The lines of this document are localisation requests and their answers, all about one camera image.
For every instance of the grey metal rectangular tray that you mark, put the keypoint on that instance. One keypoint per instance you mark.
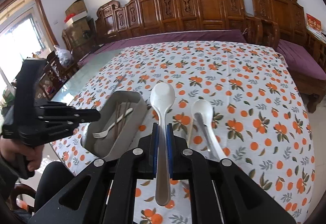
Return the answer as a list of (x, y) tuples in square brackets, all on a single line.
[(112, 135)]

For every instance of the wooden side table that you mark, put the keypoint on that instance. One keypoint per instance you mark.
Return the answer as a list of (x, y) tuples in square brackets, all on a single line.
[(316, 48)]

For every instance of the orange floral tablecloth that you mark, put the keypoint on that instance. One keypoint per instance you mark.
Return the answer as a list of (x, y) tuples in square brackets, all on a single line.
[(234, 99)]

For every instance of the wooden chair left side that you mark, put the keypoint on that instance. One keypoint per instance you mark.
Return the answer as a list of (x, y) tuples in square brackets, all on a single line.
[(51, 76)]

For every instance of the small white plastic spoon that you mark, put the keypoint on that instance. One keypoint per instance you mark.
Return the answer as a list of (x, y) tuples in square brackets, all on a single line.
[(206, 110)]

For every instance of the carved wooden armchair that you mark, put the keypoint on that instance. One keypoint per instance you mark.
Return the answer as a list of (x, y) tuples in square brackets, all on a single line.
[(285, 19)]

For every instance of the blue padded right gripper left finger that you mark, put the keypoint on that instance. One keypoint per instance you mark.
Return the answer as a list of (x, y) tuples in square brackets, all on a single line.
[(104, 192)]

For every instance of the purple armchair cushion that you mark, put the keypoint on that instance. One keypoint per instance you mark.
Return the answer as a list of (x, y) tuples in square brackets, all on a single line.
[(299, 60)]

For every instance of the person's left hand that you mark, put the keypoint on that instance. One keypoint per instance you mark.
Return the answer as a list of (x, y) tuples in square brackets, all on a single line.
[(11, 148)]

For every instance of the cardboard box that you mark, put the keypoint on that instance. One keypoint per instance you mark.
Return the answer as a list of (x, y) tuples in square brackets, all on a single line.
[(76, 8)]

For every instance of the purple sofa cushion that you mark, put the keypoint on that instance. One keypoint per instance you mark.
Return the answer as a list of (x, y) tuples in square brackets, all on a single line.
[(218, 35)]

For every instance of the white plastic bag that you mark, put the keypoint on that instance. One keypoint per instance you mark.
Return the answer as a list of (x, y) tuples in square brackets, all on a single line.
[(64, 56)]

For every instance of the brown wooden chopstick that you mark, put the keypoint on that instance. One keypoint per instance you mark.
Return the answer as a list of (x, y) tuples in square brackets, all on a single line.
[(120, 122), (116, 120)]

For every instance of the large cream plastic spoon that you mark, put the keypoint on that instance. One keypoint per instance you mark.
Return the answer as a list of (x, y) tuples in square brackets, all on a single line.
[(162, 98)]

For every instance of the carved wooden long sofa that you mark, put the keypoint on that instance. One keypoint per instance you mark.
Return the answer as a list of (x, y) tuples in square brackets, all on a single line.
[(147, 17)]

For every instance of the cream plastic fork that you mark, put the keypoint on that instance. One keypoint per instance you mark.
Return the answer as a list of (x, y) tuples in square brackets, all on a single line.
[(104, 133)]

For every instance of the cream plastic chopstick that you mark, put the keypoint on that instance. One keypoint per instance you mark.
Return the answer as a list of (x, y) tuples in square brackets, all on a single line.
[(190, 133)]

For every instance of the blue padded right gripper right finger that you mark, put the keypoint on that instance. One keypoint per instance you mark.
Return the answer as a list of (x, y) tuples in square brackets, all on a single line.
[(220, 192)]

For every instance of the person's left forearm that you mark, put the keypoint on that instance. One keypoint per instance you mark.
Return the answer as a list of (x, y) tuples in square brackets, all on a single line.
[(9, 176)]

